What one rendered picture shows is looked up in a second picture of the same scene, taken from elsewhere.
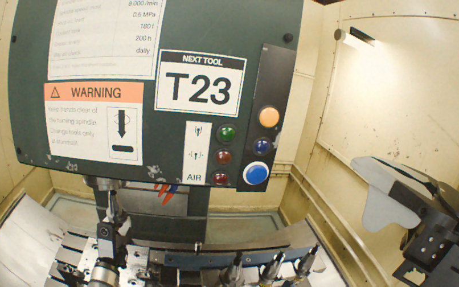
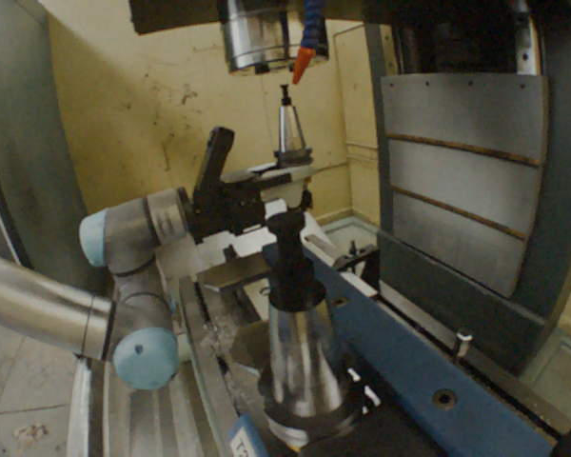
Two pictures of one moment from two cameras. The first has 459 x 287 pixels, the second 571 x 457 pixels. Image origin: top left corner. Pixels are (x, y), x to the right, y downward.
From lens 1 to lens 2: 48 cm
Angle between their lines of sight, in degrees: 74
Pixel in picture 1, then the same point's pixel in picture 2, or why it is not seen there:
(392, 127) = not seen: outside the picture
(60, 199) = (354, 225)
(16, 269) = (209, 259)
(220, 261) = (360, 321)
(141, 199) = (442, 228)
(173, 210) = (488, 271)
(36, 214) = not seen: hidden behind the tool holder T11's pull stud
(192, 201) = (531, 268)
